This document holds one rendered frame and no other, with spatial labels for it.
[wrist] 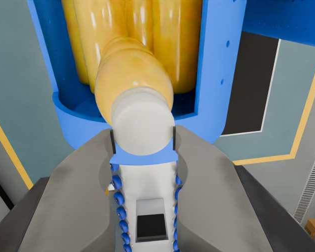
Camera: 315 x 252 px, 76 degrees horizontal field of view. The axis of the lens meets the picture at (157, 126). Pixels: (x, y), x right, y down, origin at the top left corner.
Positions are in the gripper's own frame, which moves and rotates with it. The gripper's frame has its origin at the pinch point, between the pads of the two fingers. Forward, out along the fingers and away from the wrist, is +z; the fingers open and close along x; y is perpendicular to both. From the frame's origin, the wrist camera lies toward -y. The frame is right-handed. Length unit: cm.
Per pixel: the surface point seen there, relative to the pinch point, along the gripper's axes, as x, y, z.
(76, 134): -8.9, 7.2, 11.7
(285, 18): 49, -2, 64
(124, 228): -10, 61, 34
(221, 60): 8.7, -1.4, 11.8
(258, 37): 70, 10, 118
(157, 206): 2, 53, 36
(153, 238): 0, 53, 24
